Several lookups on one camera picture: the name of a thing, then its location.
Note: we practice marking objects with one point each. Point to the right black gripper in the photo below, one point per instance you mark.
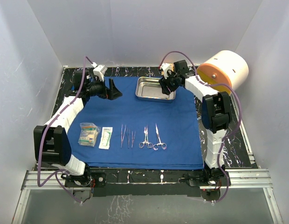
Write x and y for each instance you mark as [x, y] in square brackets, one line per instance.
[164, 84]

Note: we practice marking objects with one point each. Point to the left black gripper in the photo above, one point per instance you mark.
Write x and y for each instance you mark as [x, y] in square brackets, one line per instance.
[113, 92]

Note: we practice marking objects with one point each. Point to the metal instrument tray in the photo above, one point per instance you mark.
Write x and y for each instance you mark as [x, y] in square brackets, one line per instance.
[149, 89]

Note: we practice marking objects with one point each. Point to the white suture packet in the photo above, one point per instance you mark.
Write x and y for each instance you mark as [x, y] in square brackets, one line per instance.
[105, 138]

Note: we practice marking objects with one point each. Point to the blue surgical drape cloth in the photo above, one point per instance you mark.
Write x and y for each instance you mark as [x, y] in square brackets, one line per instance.
[177, 125]

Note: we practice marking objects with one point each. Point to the green packaged surgical supplies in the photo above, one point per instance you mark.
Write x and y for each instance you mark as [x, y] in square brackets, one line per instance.
[94, 140]

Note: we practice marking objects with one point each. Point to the glove packet teal orange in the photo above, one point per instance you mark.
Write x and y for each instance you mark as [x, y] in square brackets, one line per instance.
[88, 135]

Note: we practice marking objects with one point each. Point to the steel surgical scissors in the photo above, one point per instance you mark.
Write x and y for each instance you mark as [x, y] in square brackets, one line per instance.
[159, 142]

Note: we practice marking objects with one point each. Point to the steel hemostat clamp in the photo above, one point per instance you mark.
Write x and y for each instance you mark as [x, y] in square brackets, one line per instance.
[146, 141]

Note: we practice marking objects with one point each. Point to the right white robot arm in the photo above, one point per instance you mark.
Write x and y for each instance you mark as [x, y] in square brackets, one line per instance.
[215, 114]

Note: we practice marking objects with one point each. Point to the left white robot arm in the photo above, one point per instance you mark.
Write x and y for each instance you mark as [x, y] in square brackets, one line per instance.
[51, 143]

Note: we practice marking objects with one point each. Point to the white cylindrical drawer container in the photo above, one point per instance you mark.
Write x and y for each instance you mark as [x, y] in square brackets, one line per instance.
[225, 67]

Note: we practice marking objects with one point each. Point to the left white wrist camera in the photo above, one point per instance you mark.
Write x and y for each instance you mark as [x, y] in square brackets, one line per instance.
[99, 70]

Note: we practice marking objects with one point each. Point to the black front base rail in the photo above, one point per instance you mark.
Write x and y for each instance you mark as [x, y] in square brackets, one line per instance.
[142, 182]

